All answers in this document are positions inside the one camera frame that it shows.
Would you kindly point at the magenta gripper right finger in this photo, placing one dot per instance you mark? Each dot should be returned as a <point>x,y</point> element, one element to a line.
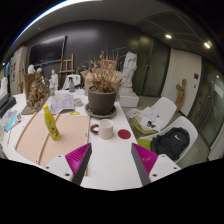
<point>144,161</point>

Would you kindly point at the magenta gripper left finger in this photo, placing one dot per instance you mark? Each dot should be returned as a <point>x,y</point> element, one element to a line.
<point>78,161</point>

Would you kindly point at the green folder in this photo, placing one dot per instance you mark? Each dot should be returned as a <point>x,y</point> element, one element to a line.
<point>144,143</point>

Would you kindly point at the black backpack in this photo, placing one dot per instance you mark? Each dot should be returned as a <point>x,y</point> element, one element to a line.
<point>172,143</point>

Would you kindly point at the red round coaster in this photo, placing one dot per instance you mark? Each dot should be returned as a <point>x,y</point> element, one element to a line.
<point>124,134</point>

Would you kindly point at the brown tape roll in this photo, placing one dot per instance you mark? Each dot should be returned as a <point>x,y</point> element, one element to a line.
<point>94,129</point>

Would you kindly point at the papers on chair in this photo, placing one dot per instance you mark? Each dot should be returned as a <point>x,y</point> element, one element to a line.
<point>147,120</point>

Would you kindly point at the white ceramic mug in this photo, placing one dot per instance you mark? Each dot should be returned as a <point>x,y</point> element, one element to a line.
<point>105,131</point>

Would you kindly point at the yellow drink bottle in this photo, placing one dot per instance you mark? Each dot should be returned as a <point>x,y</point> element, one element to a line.
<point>50,123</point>

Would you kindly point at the white chair near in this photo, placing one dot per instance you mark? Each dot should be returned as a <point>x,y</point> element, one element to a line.
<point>184,123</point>

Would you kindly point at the white chair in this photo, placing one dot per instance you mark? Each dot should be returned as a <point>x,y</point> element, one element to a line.
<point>164,107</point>
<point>184,123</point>

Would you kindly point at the white chair far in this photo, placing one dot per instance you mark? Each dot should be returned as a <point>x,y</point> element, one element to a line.
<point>164,107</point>

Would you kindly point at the white tape roll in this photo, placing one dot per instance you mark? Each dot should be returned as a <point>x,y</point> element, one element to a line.
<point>77,102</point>

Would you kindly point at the grey printed paper sheet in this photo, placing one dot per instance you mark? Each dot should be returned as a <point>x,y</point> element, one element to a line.
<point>60,102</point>

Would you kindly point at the dark plant pot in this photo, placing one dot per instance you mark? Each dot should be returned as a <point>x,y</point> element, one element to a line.
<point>101,103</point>

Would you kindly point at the white marble statue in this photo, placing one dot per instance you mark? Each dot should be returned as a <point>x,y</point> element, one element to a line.
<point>128,98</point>

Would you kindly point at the wooden figure sculpture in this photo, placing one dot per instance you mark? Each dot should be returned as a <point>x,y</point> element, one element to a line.
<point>180,94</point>

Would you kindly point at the clear spray bottle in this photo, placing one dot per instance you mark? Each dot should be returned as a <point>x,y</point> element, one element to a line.
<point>71,85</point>

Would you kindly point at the brown carved sculpture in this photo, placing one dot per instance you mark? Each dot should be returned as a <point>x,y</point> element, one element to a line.
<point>36,92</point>

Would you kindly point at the small white figurine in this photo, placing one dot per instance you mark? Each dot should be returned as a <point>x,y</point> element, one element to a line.
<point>54,80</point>

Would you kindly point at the dried brown plant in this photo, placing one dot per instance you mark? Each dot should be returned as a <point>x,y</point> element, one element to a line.
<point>107,60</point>

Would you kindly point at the wooden easel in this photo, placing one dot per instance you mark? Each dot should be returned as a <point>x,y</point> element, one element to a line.
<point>66,67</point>

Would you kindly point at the black wall screen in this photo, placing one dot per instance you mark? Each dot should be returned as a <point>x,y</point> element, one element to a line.
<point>48,51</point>

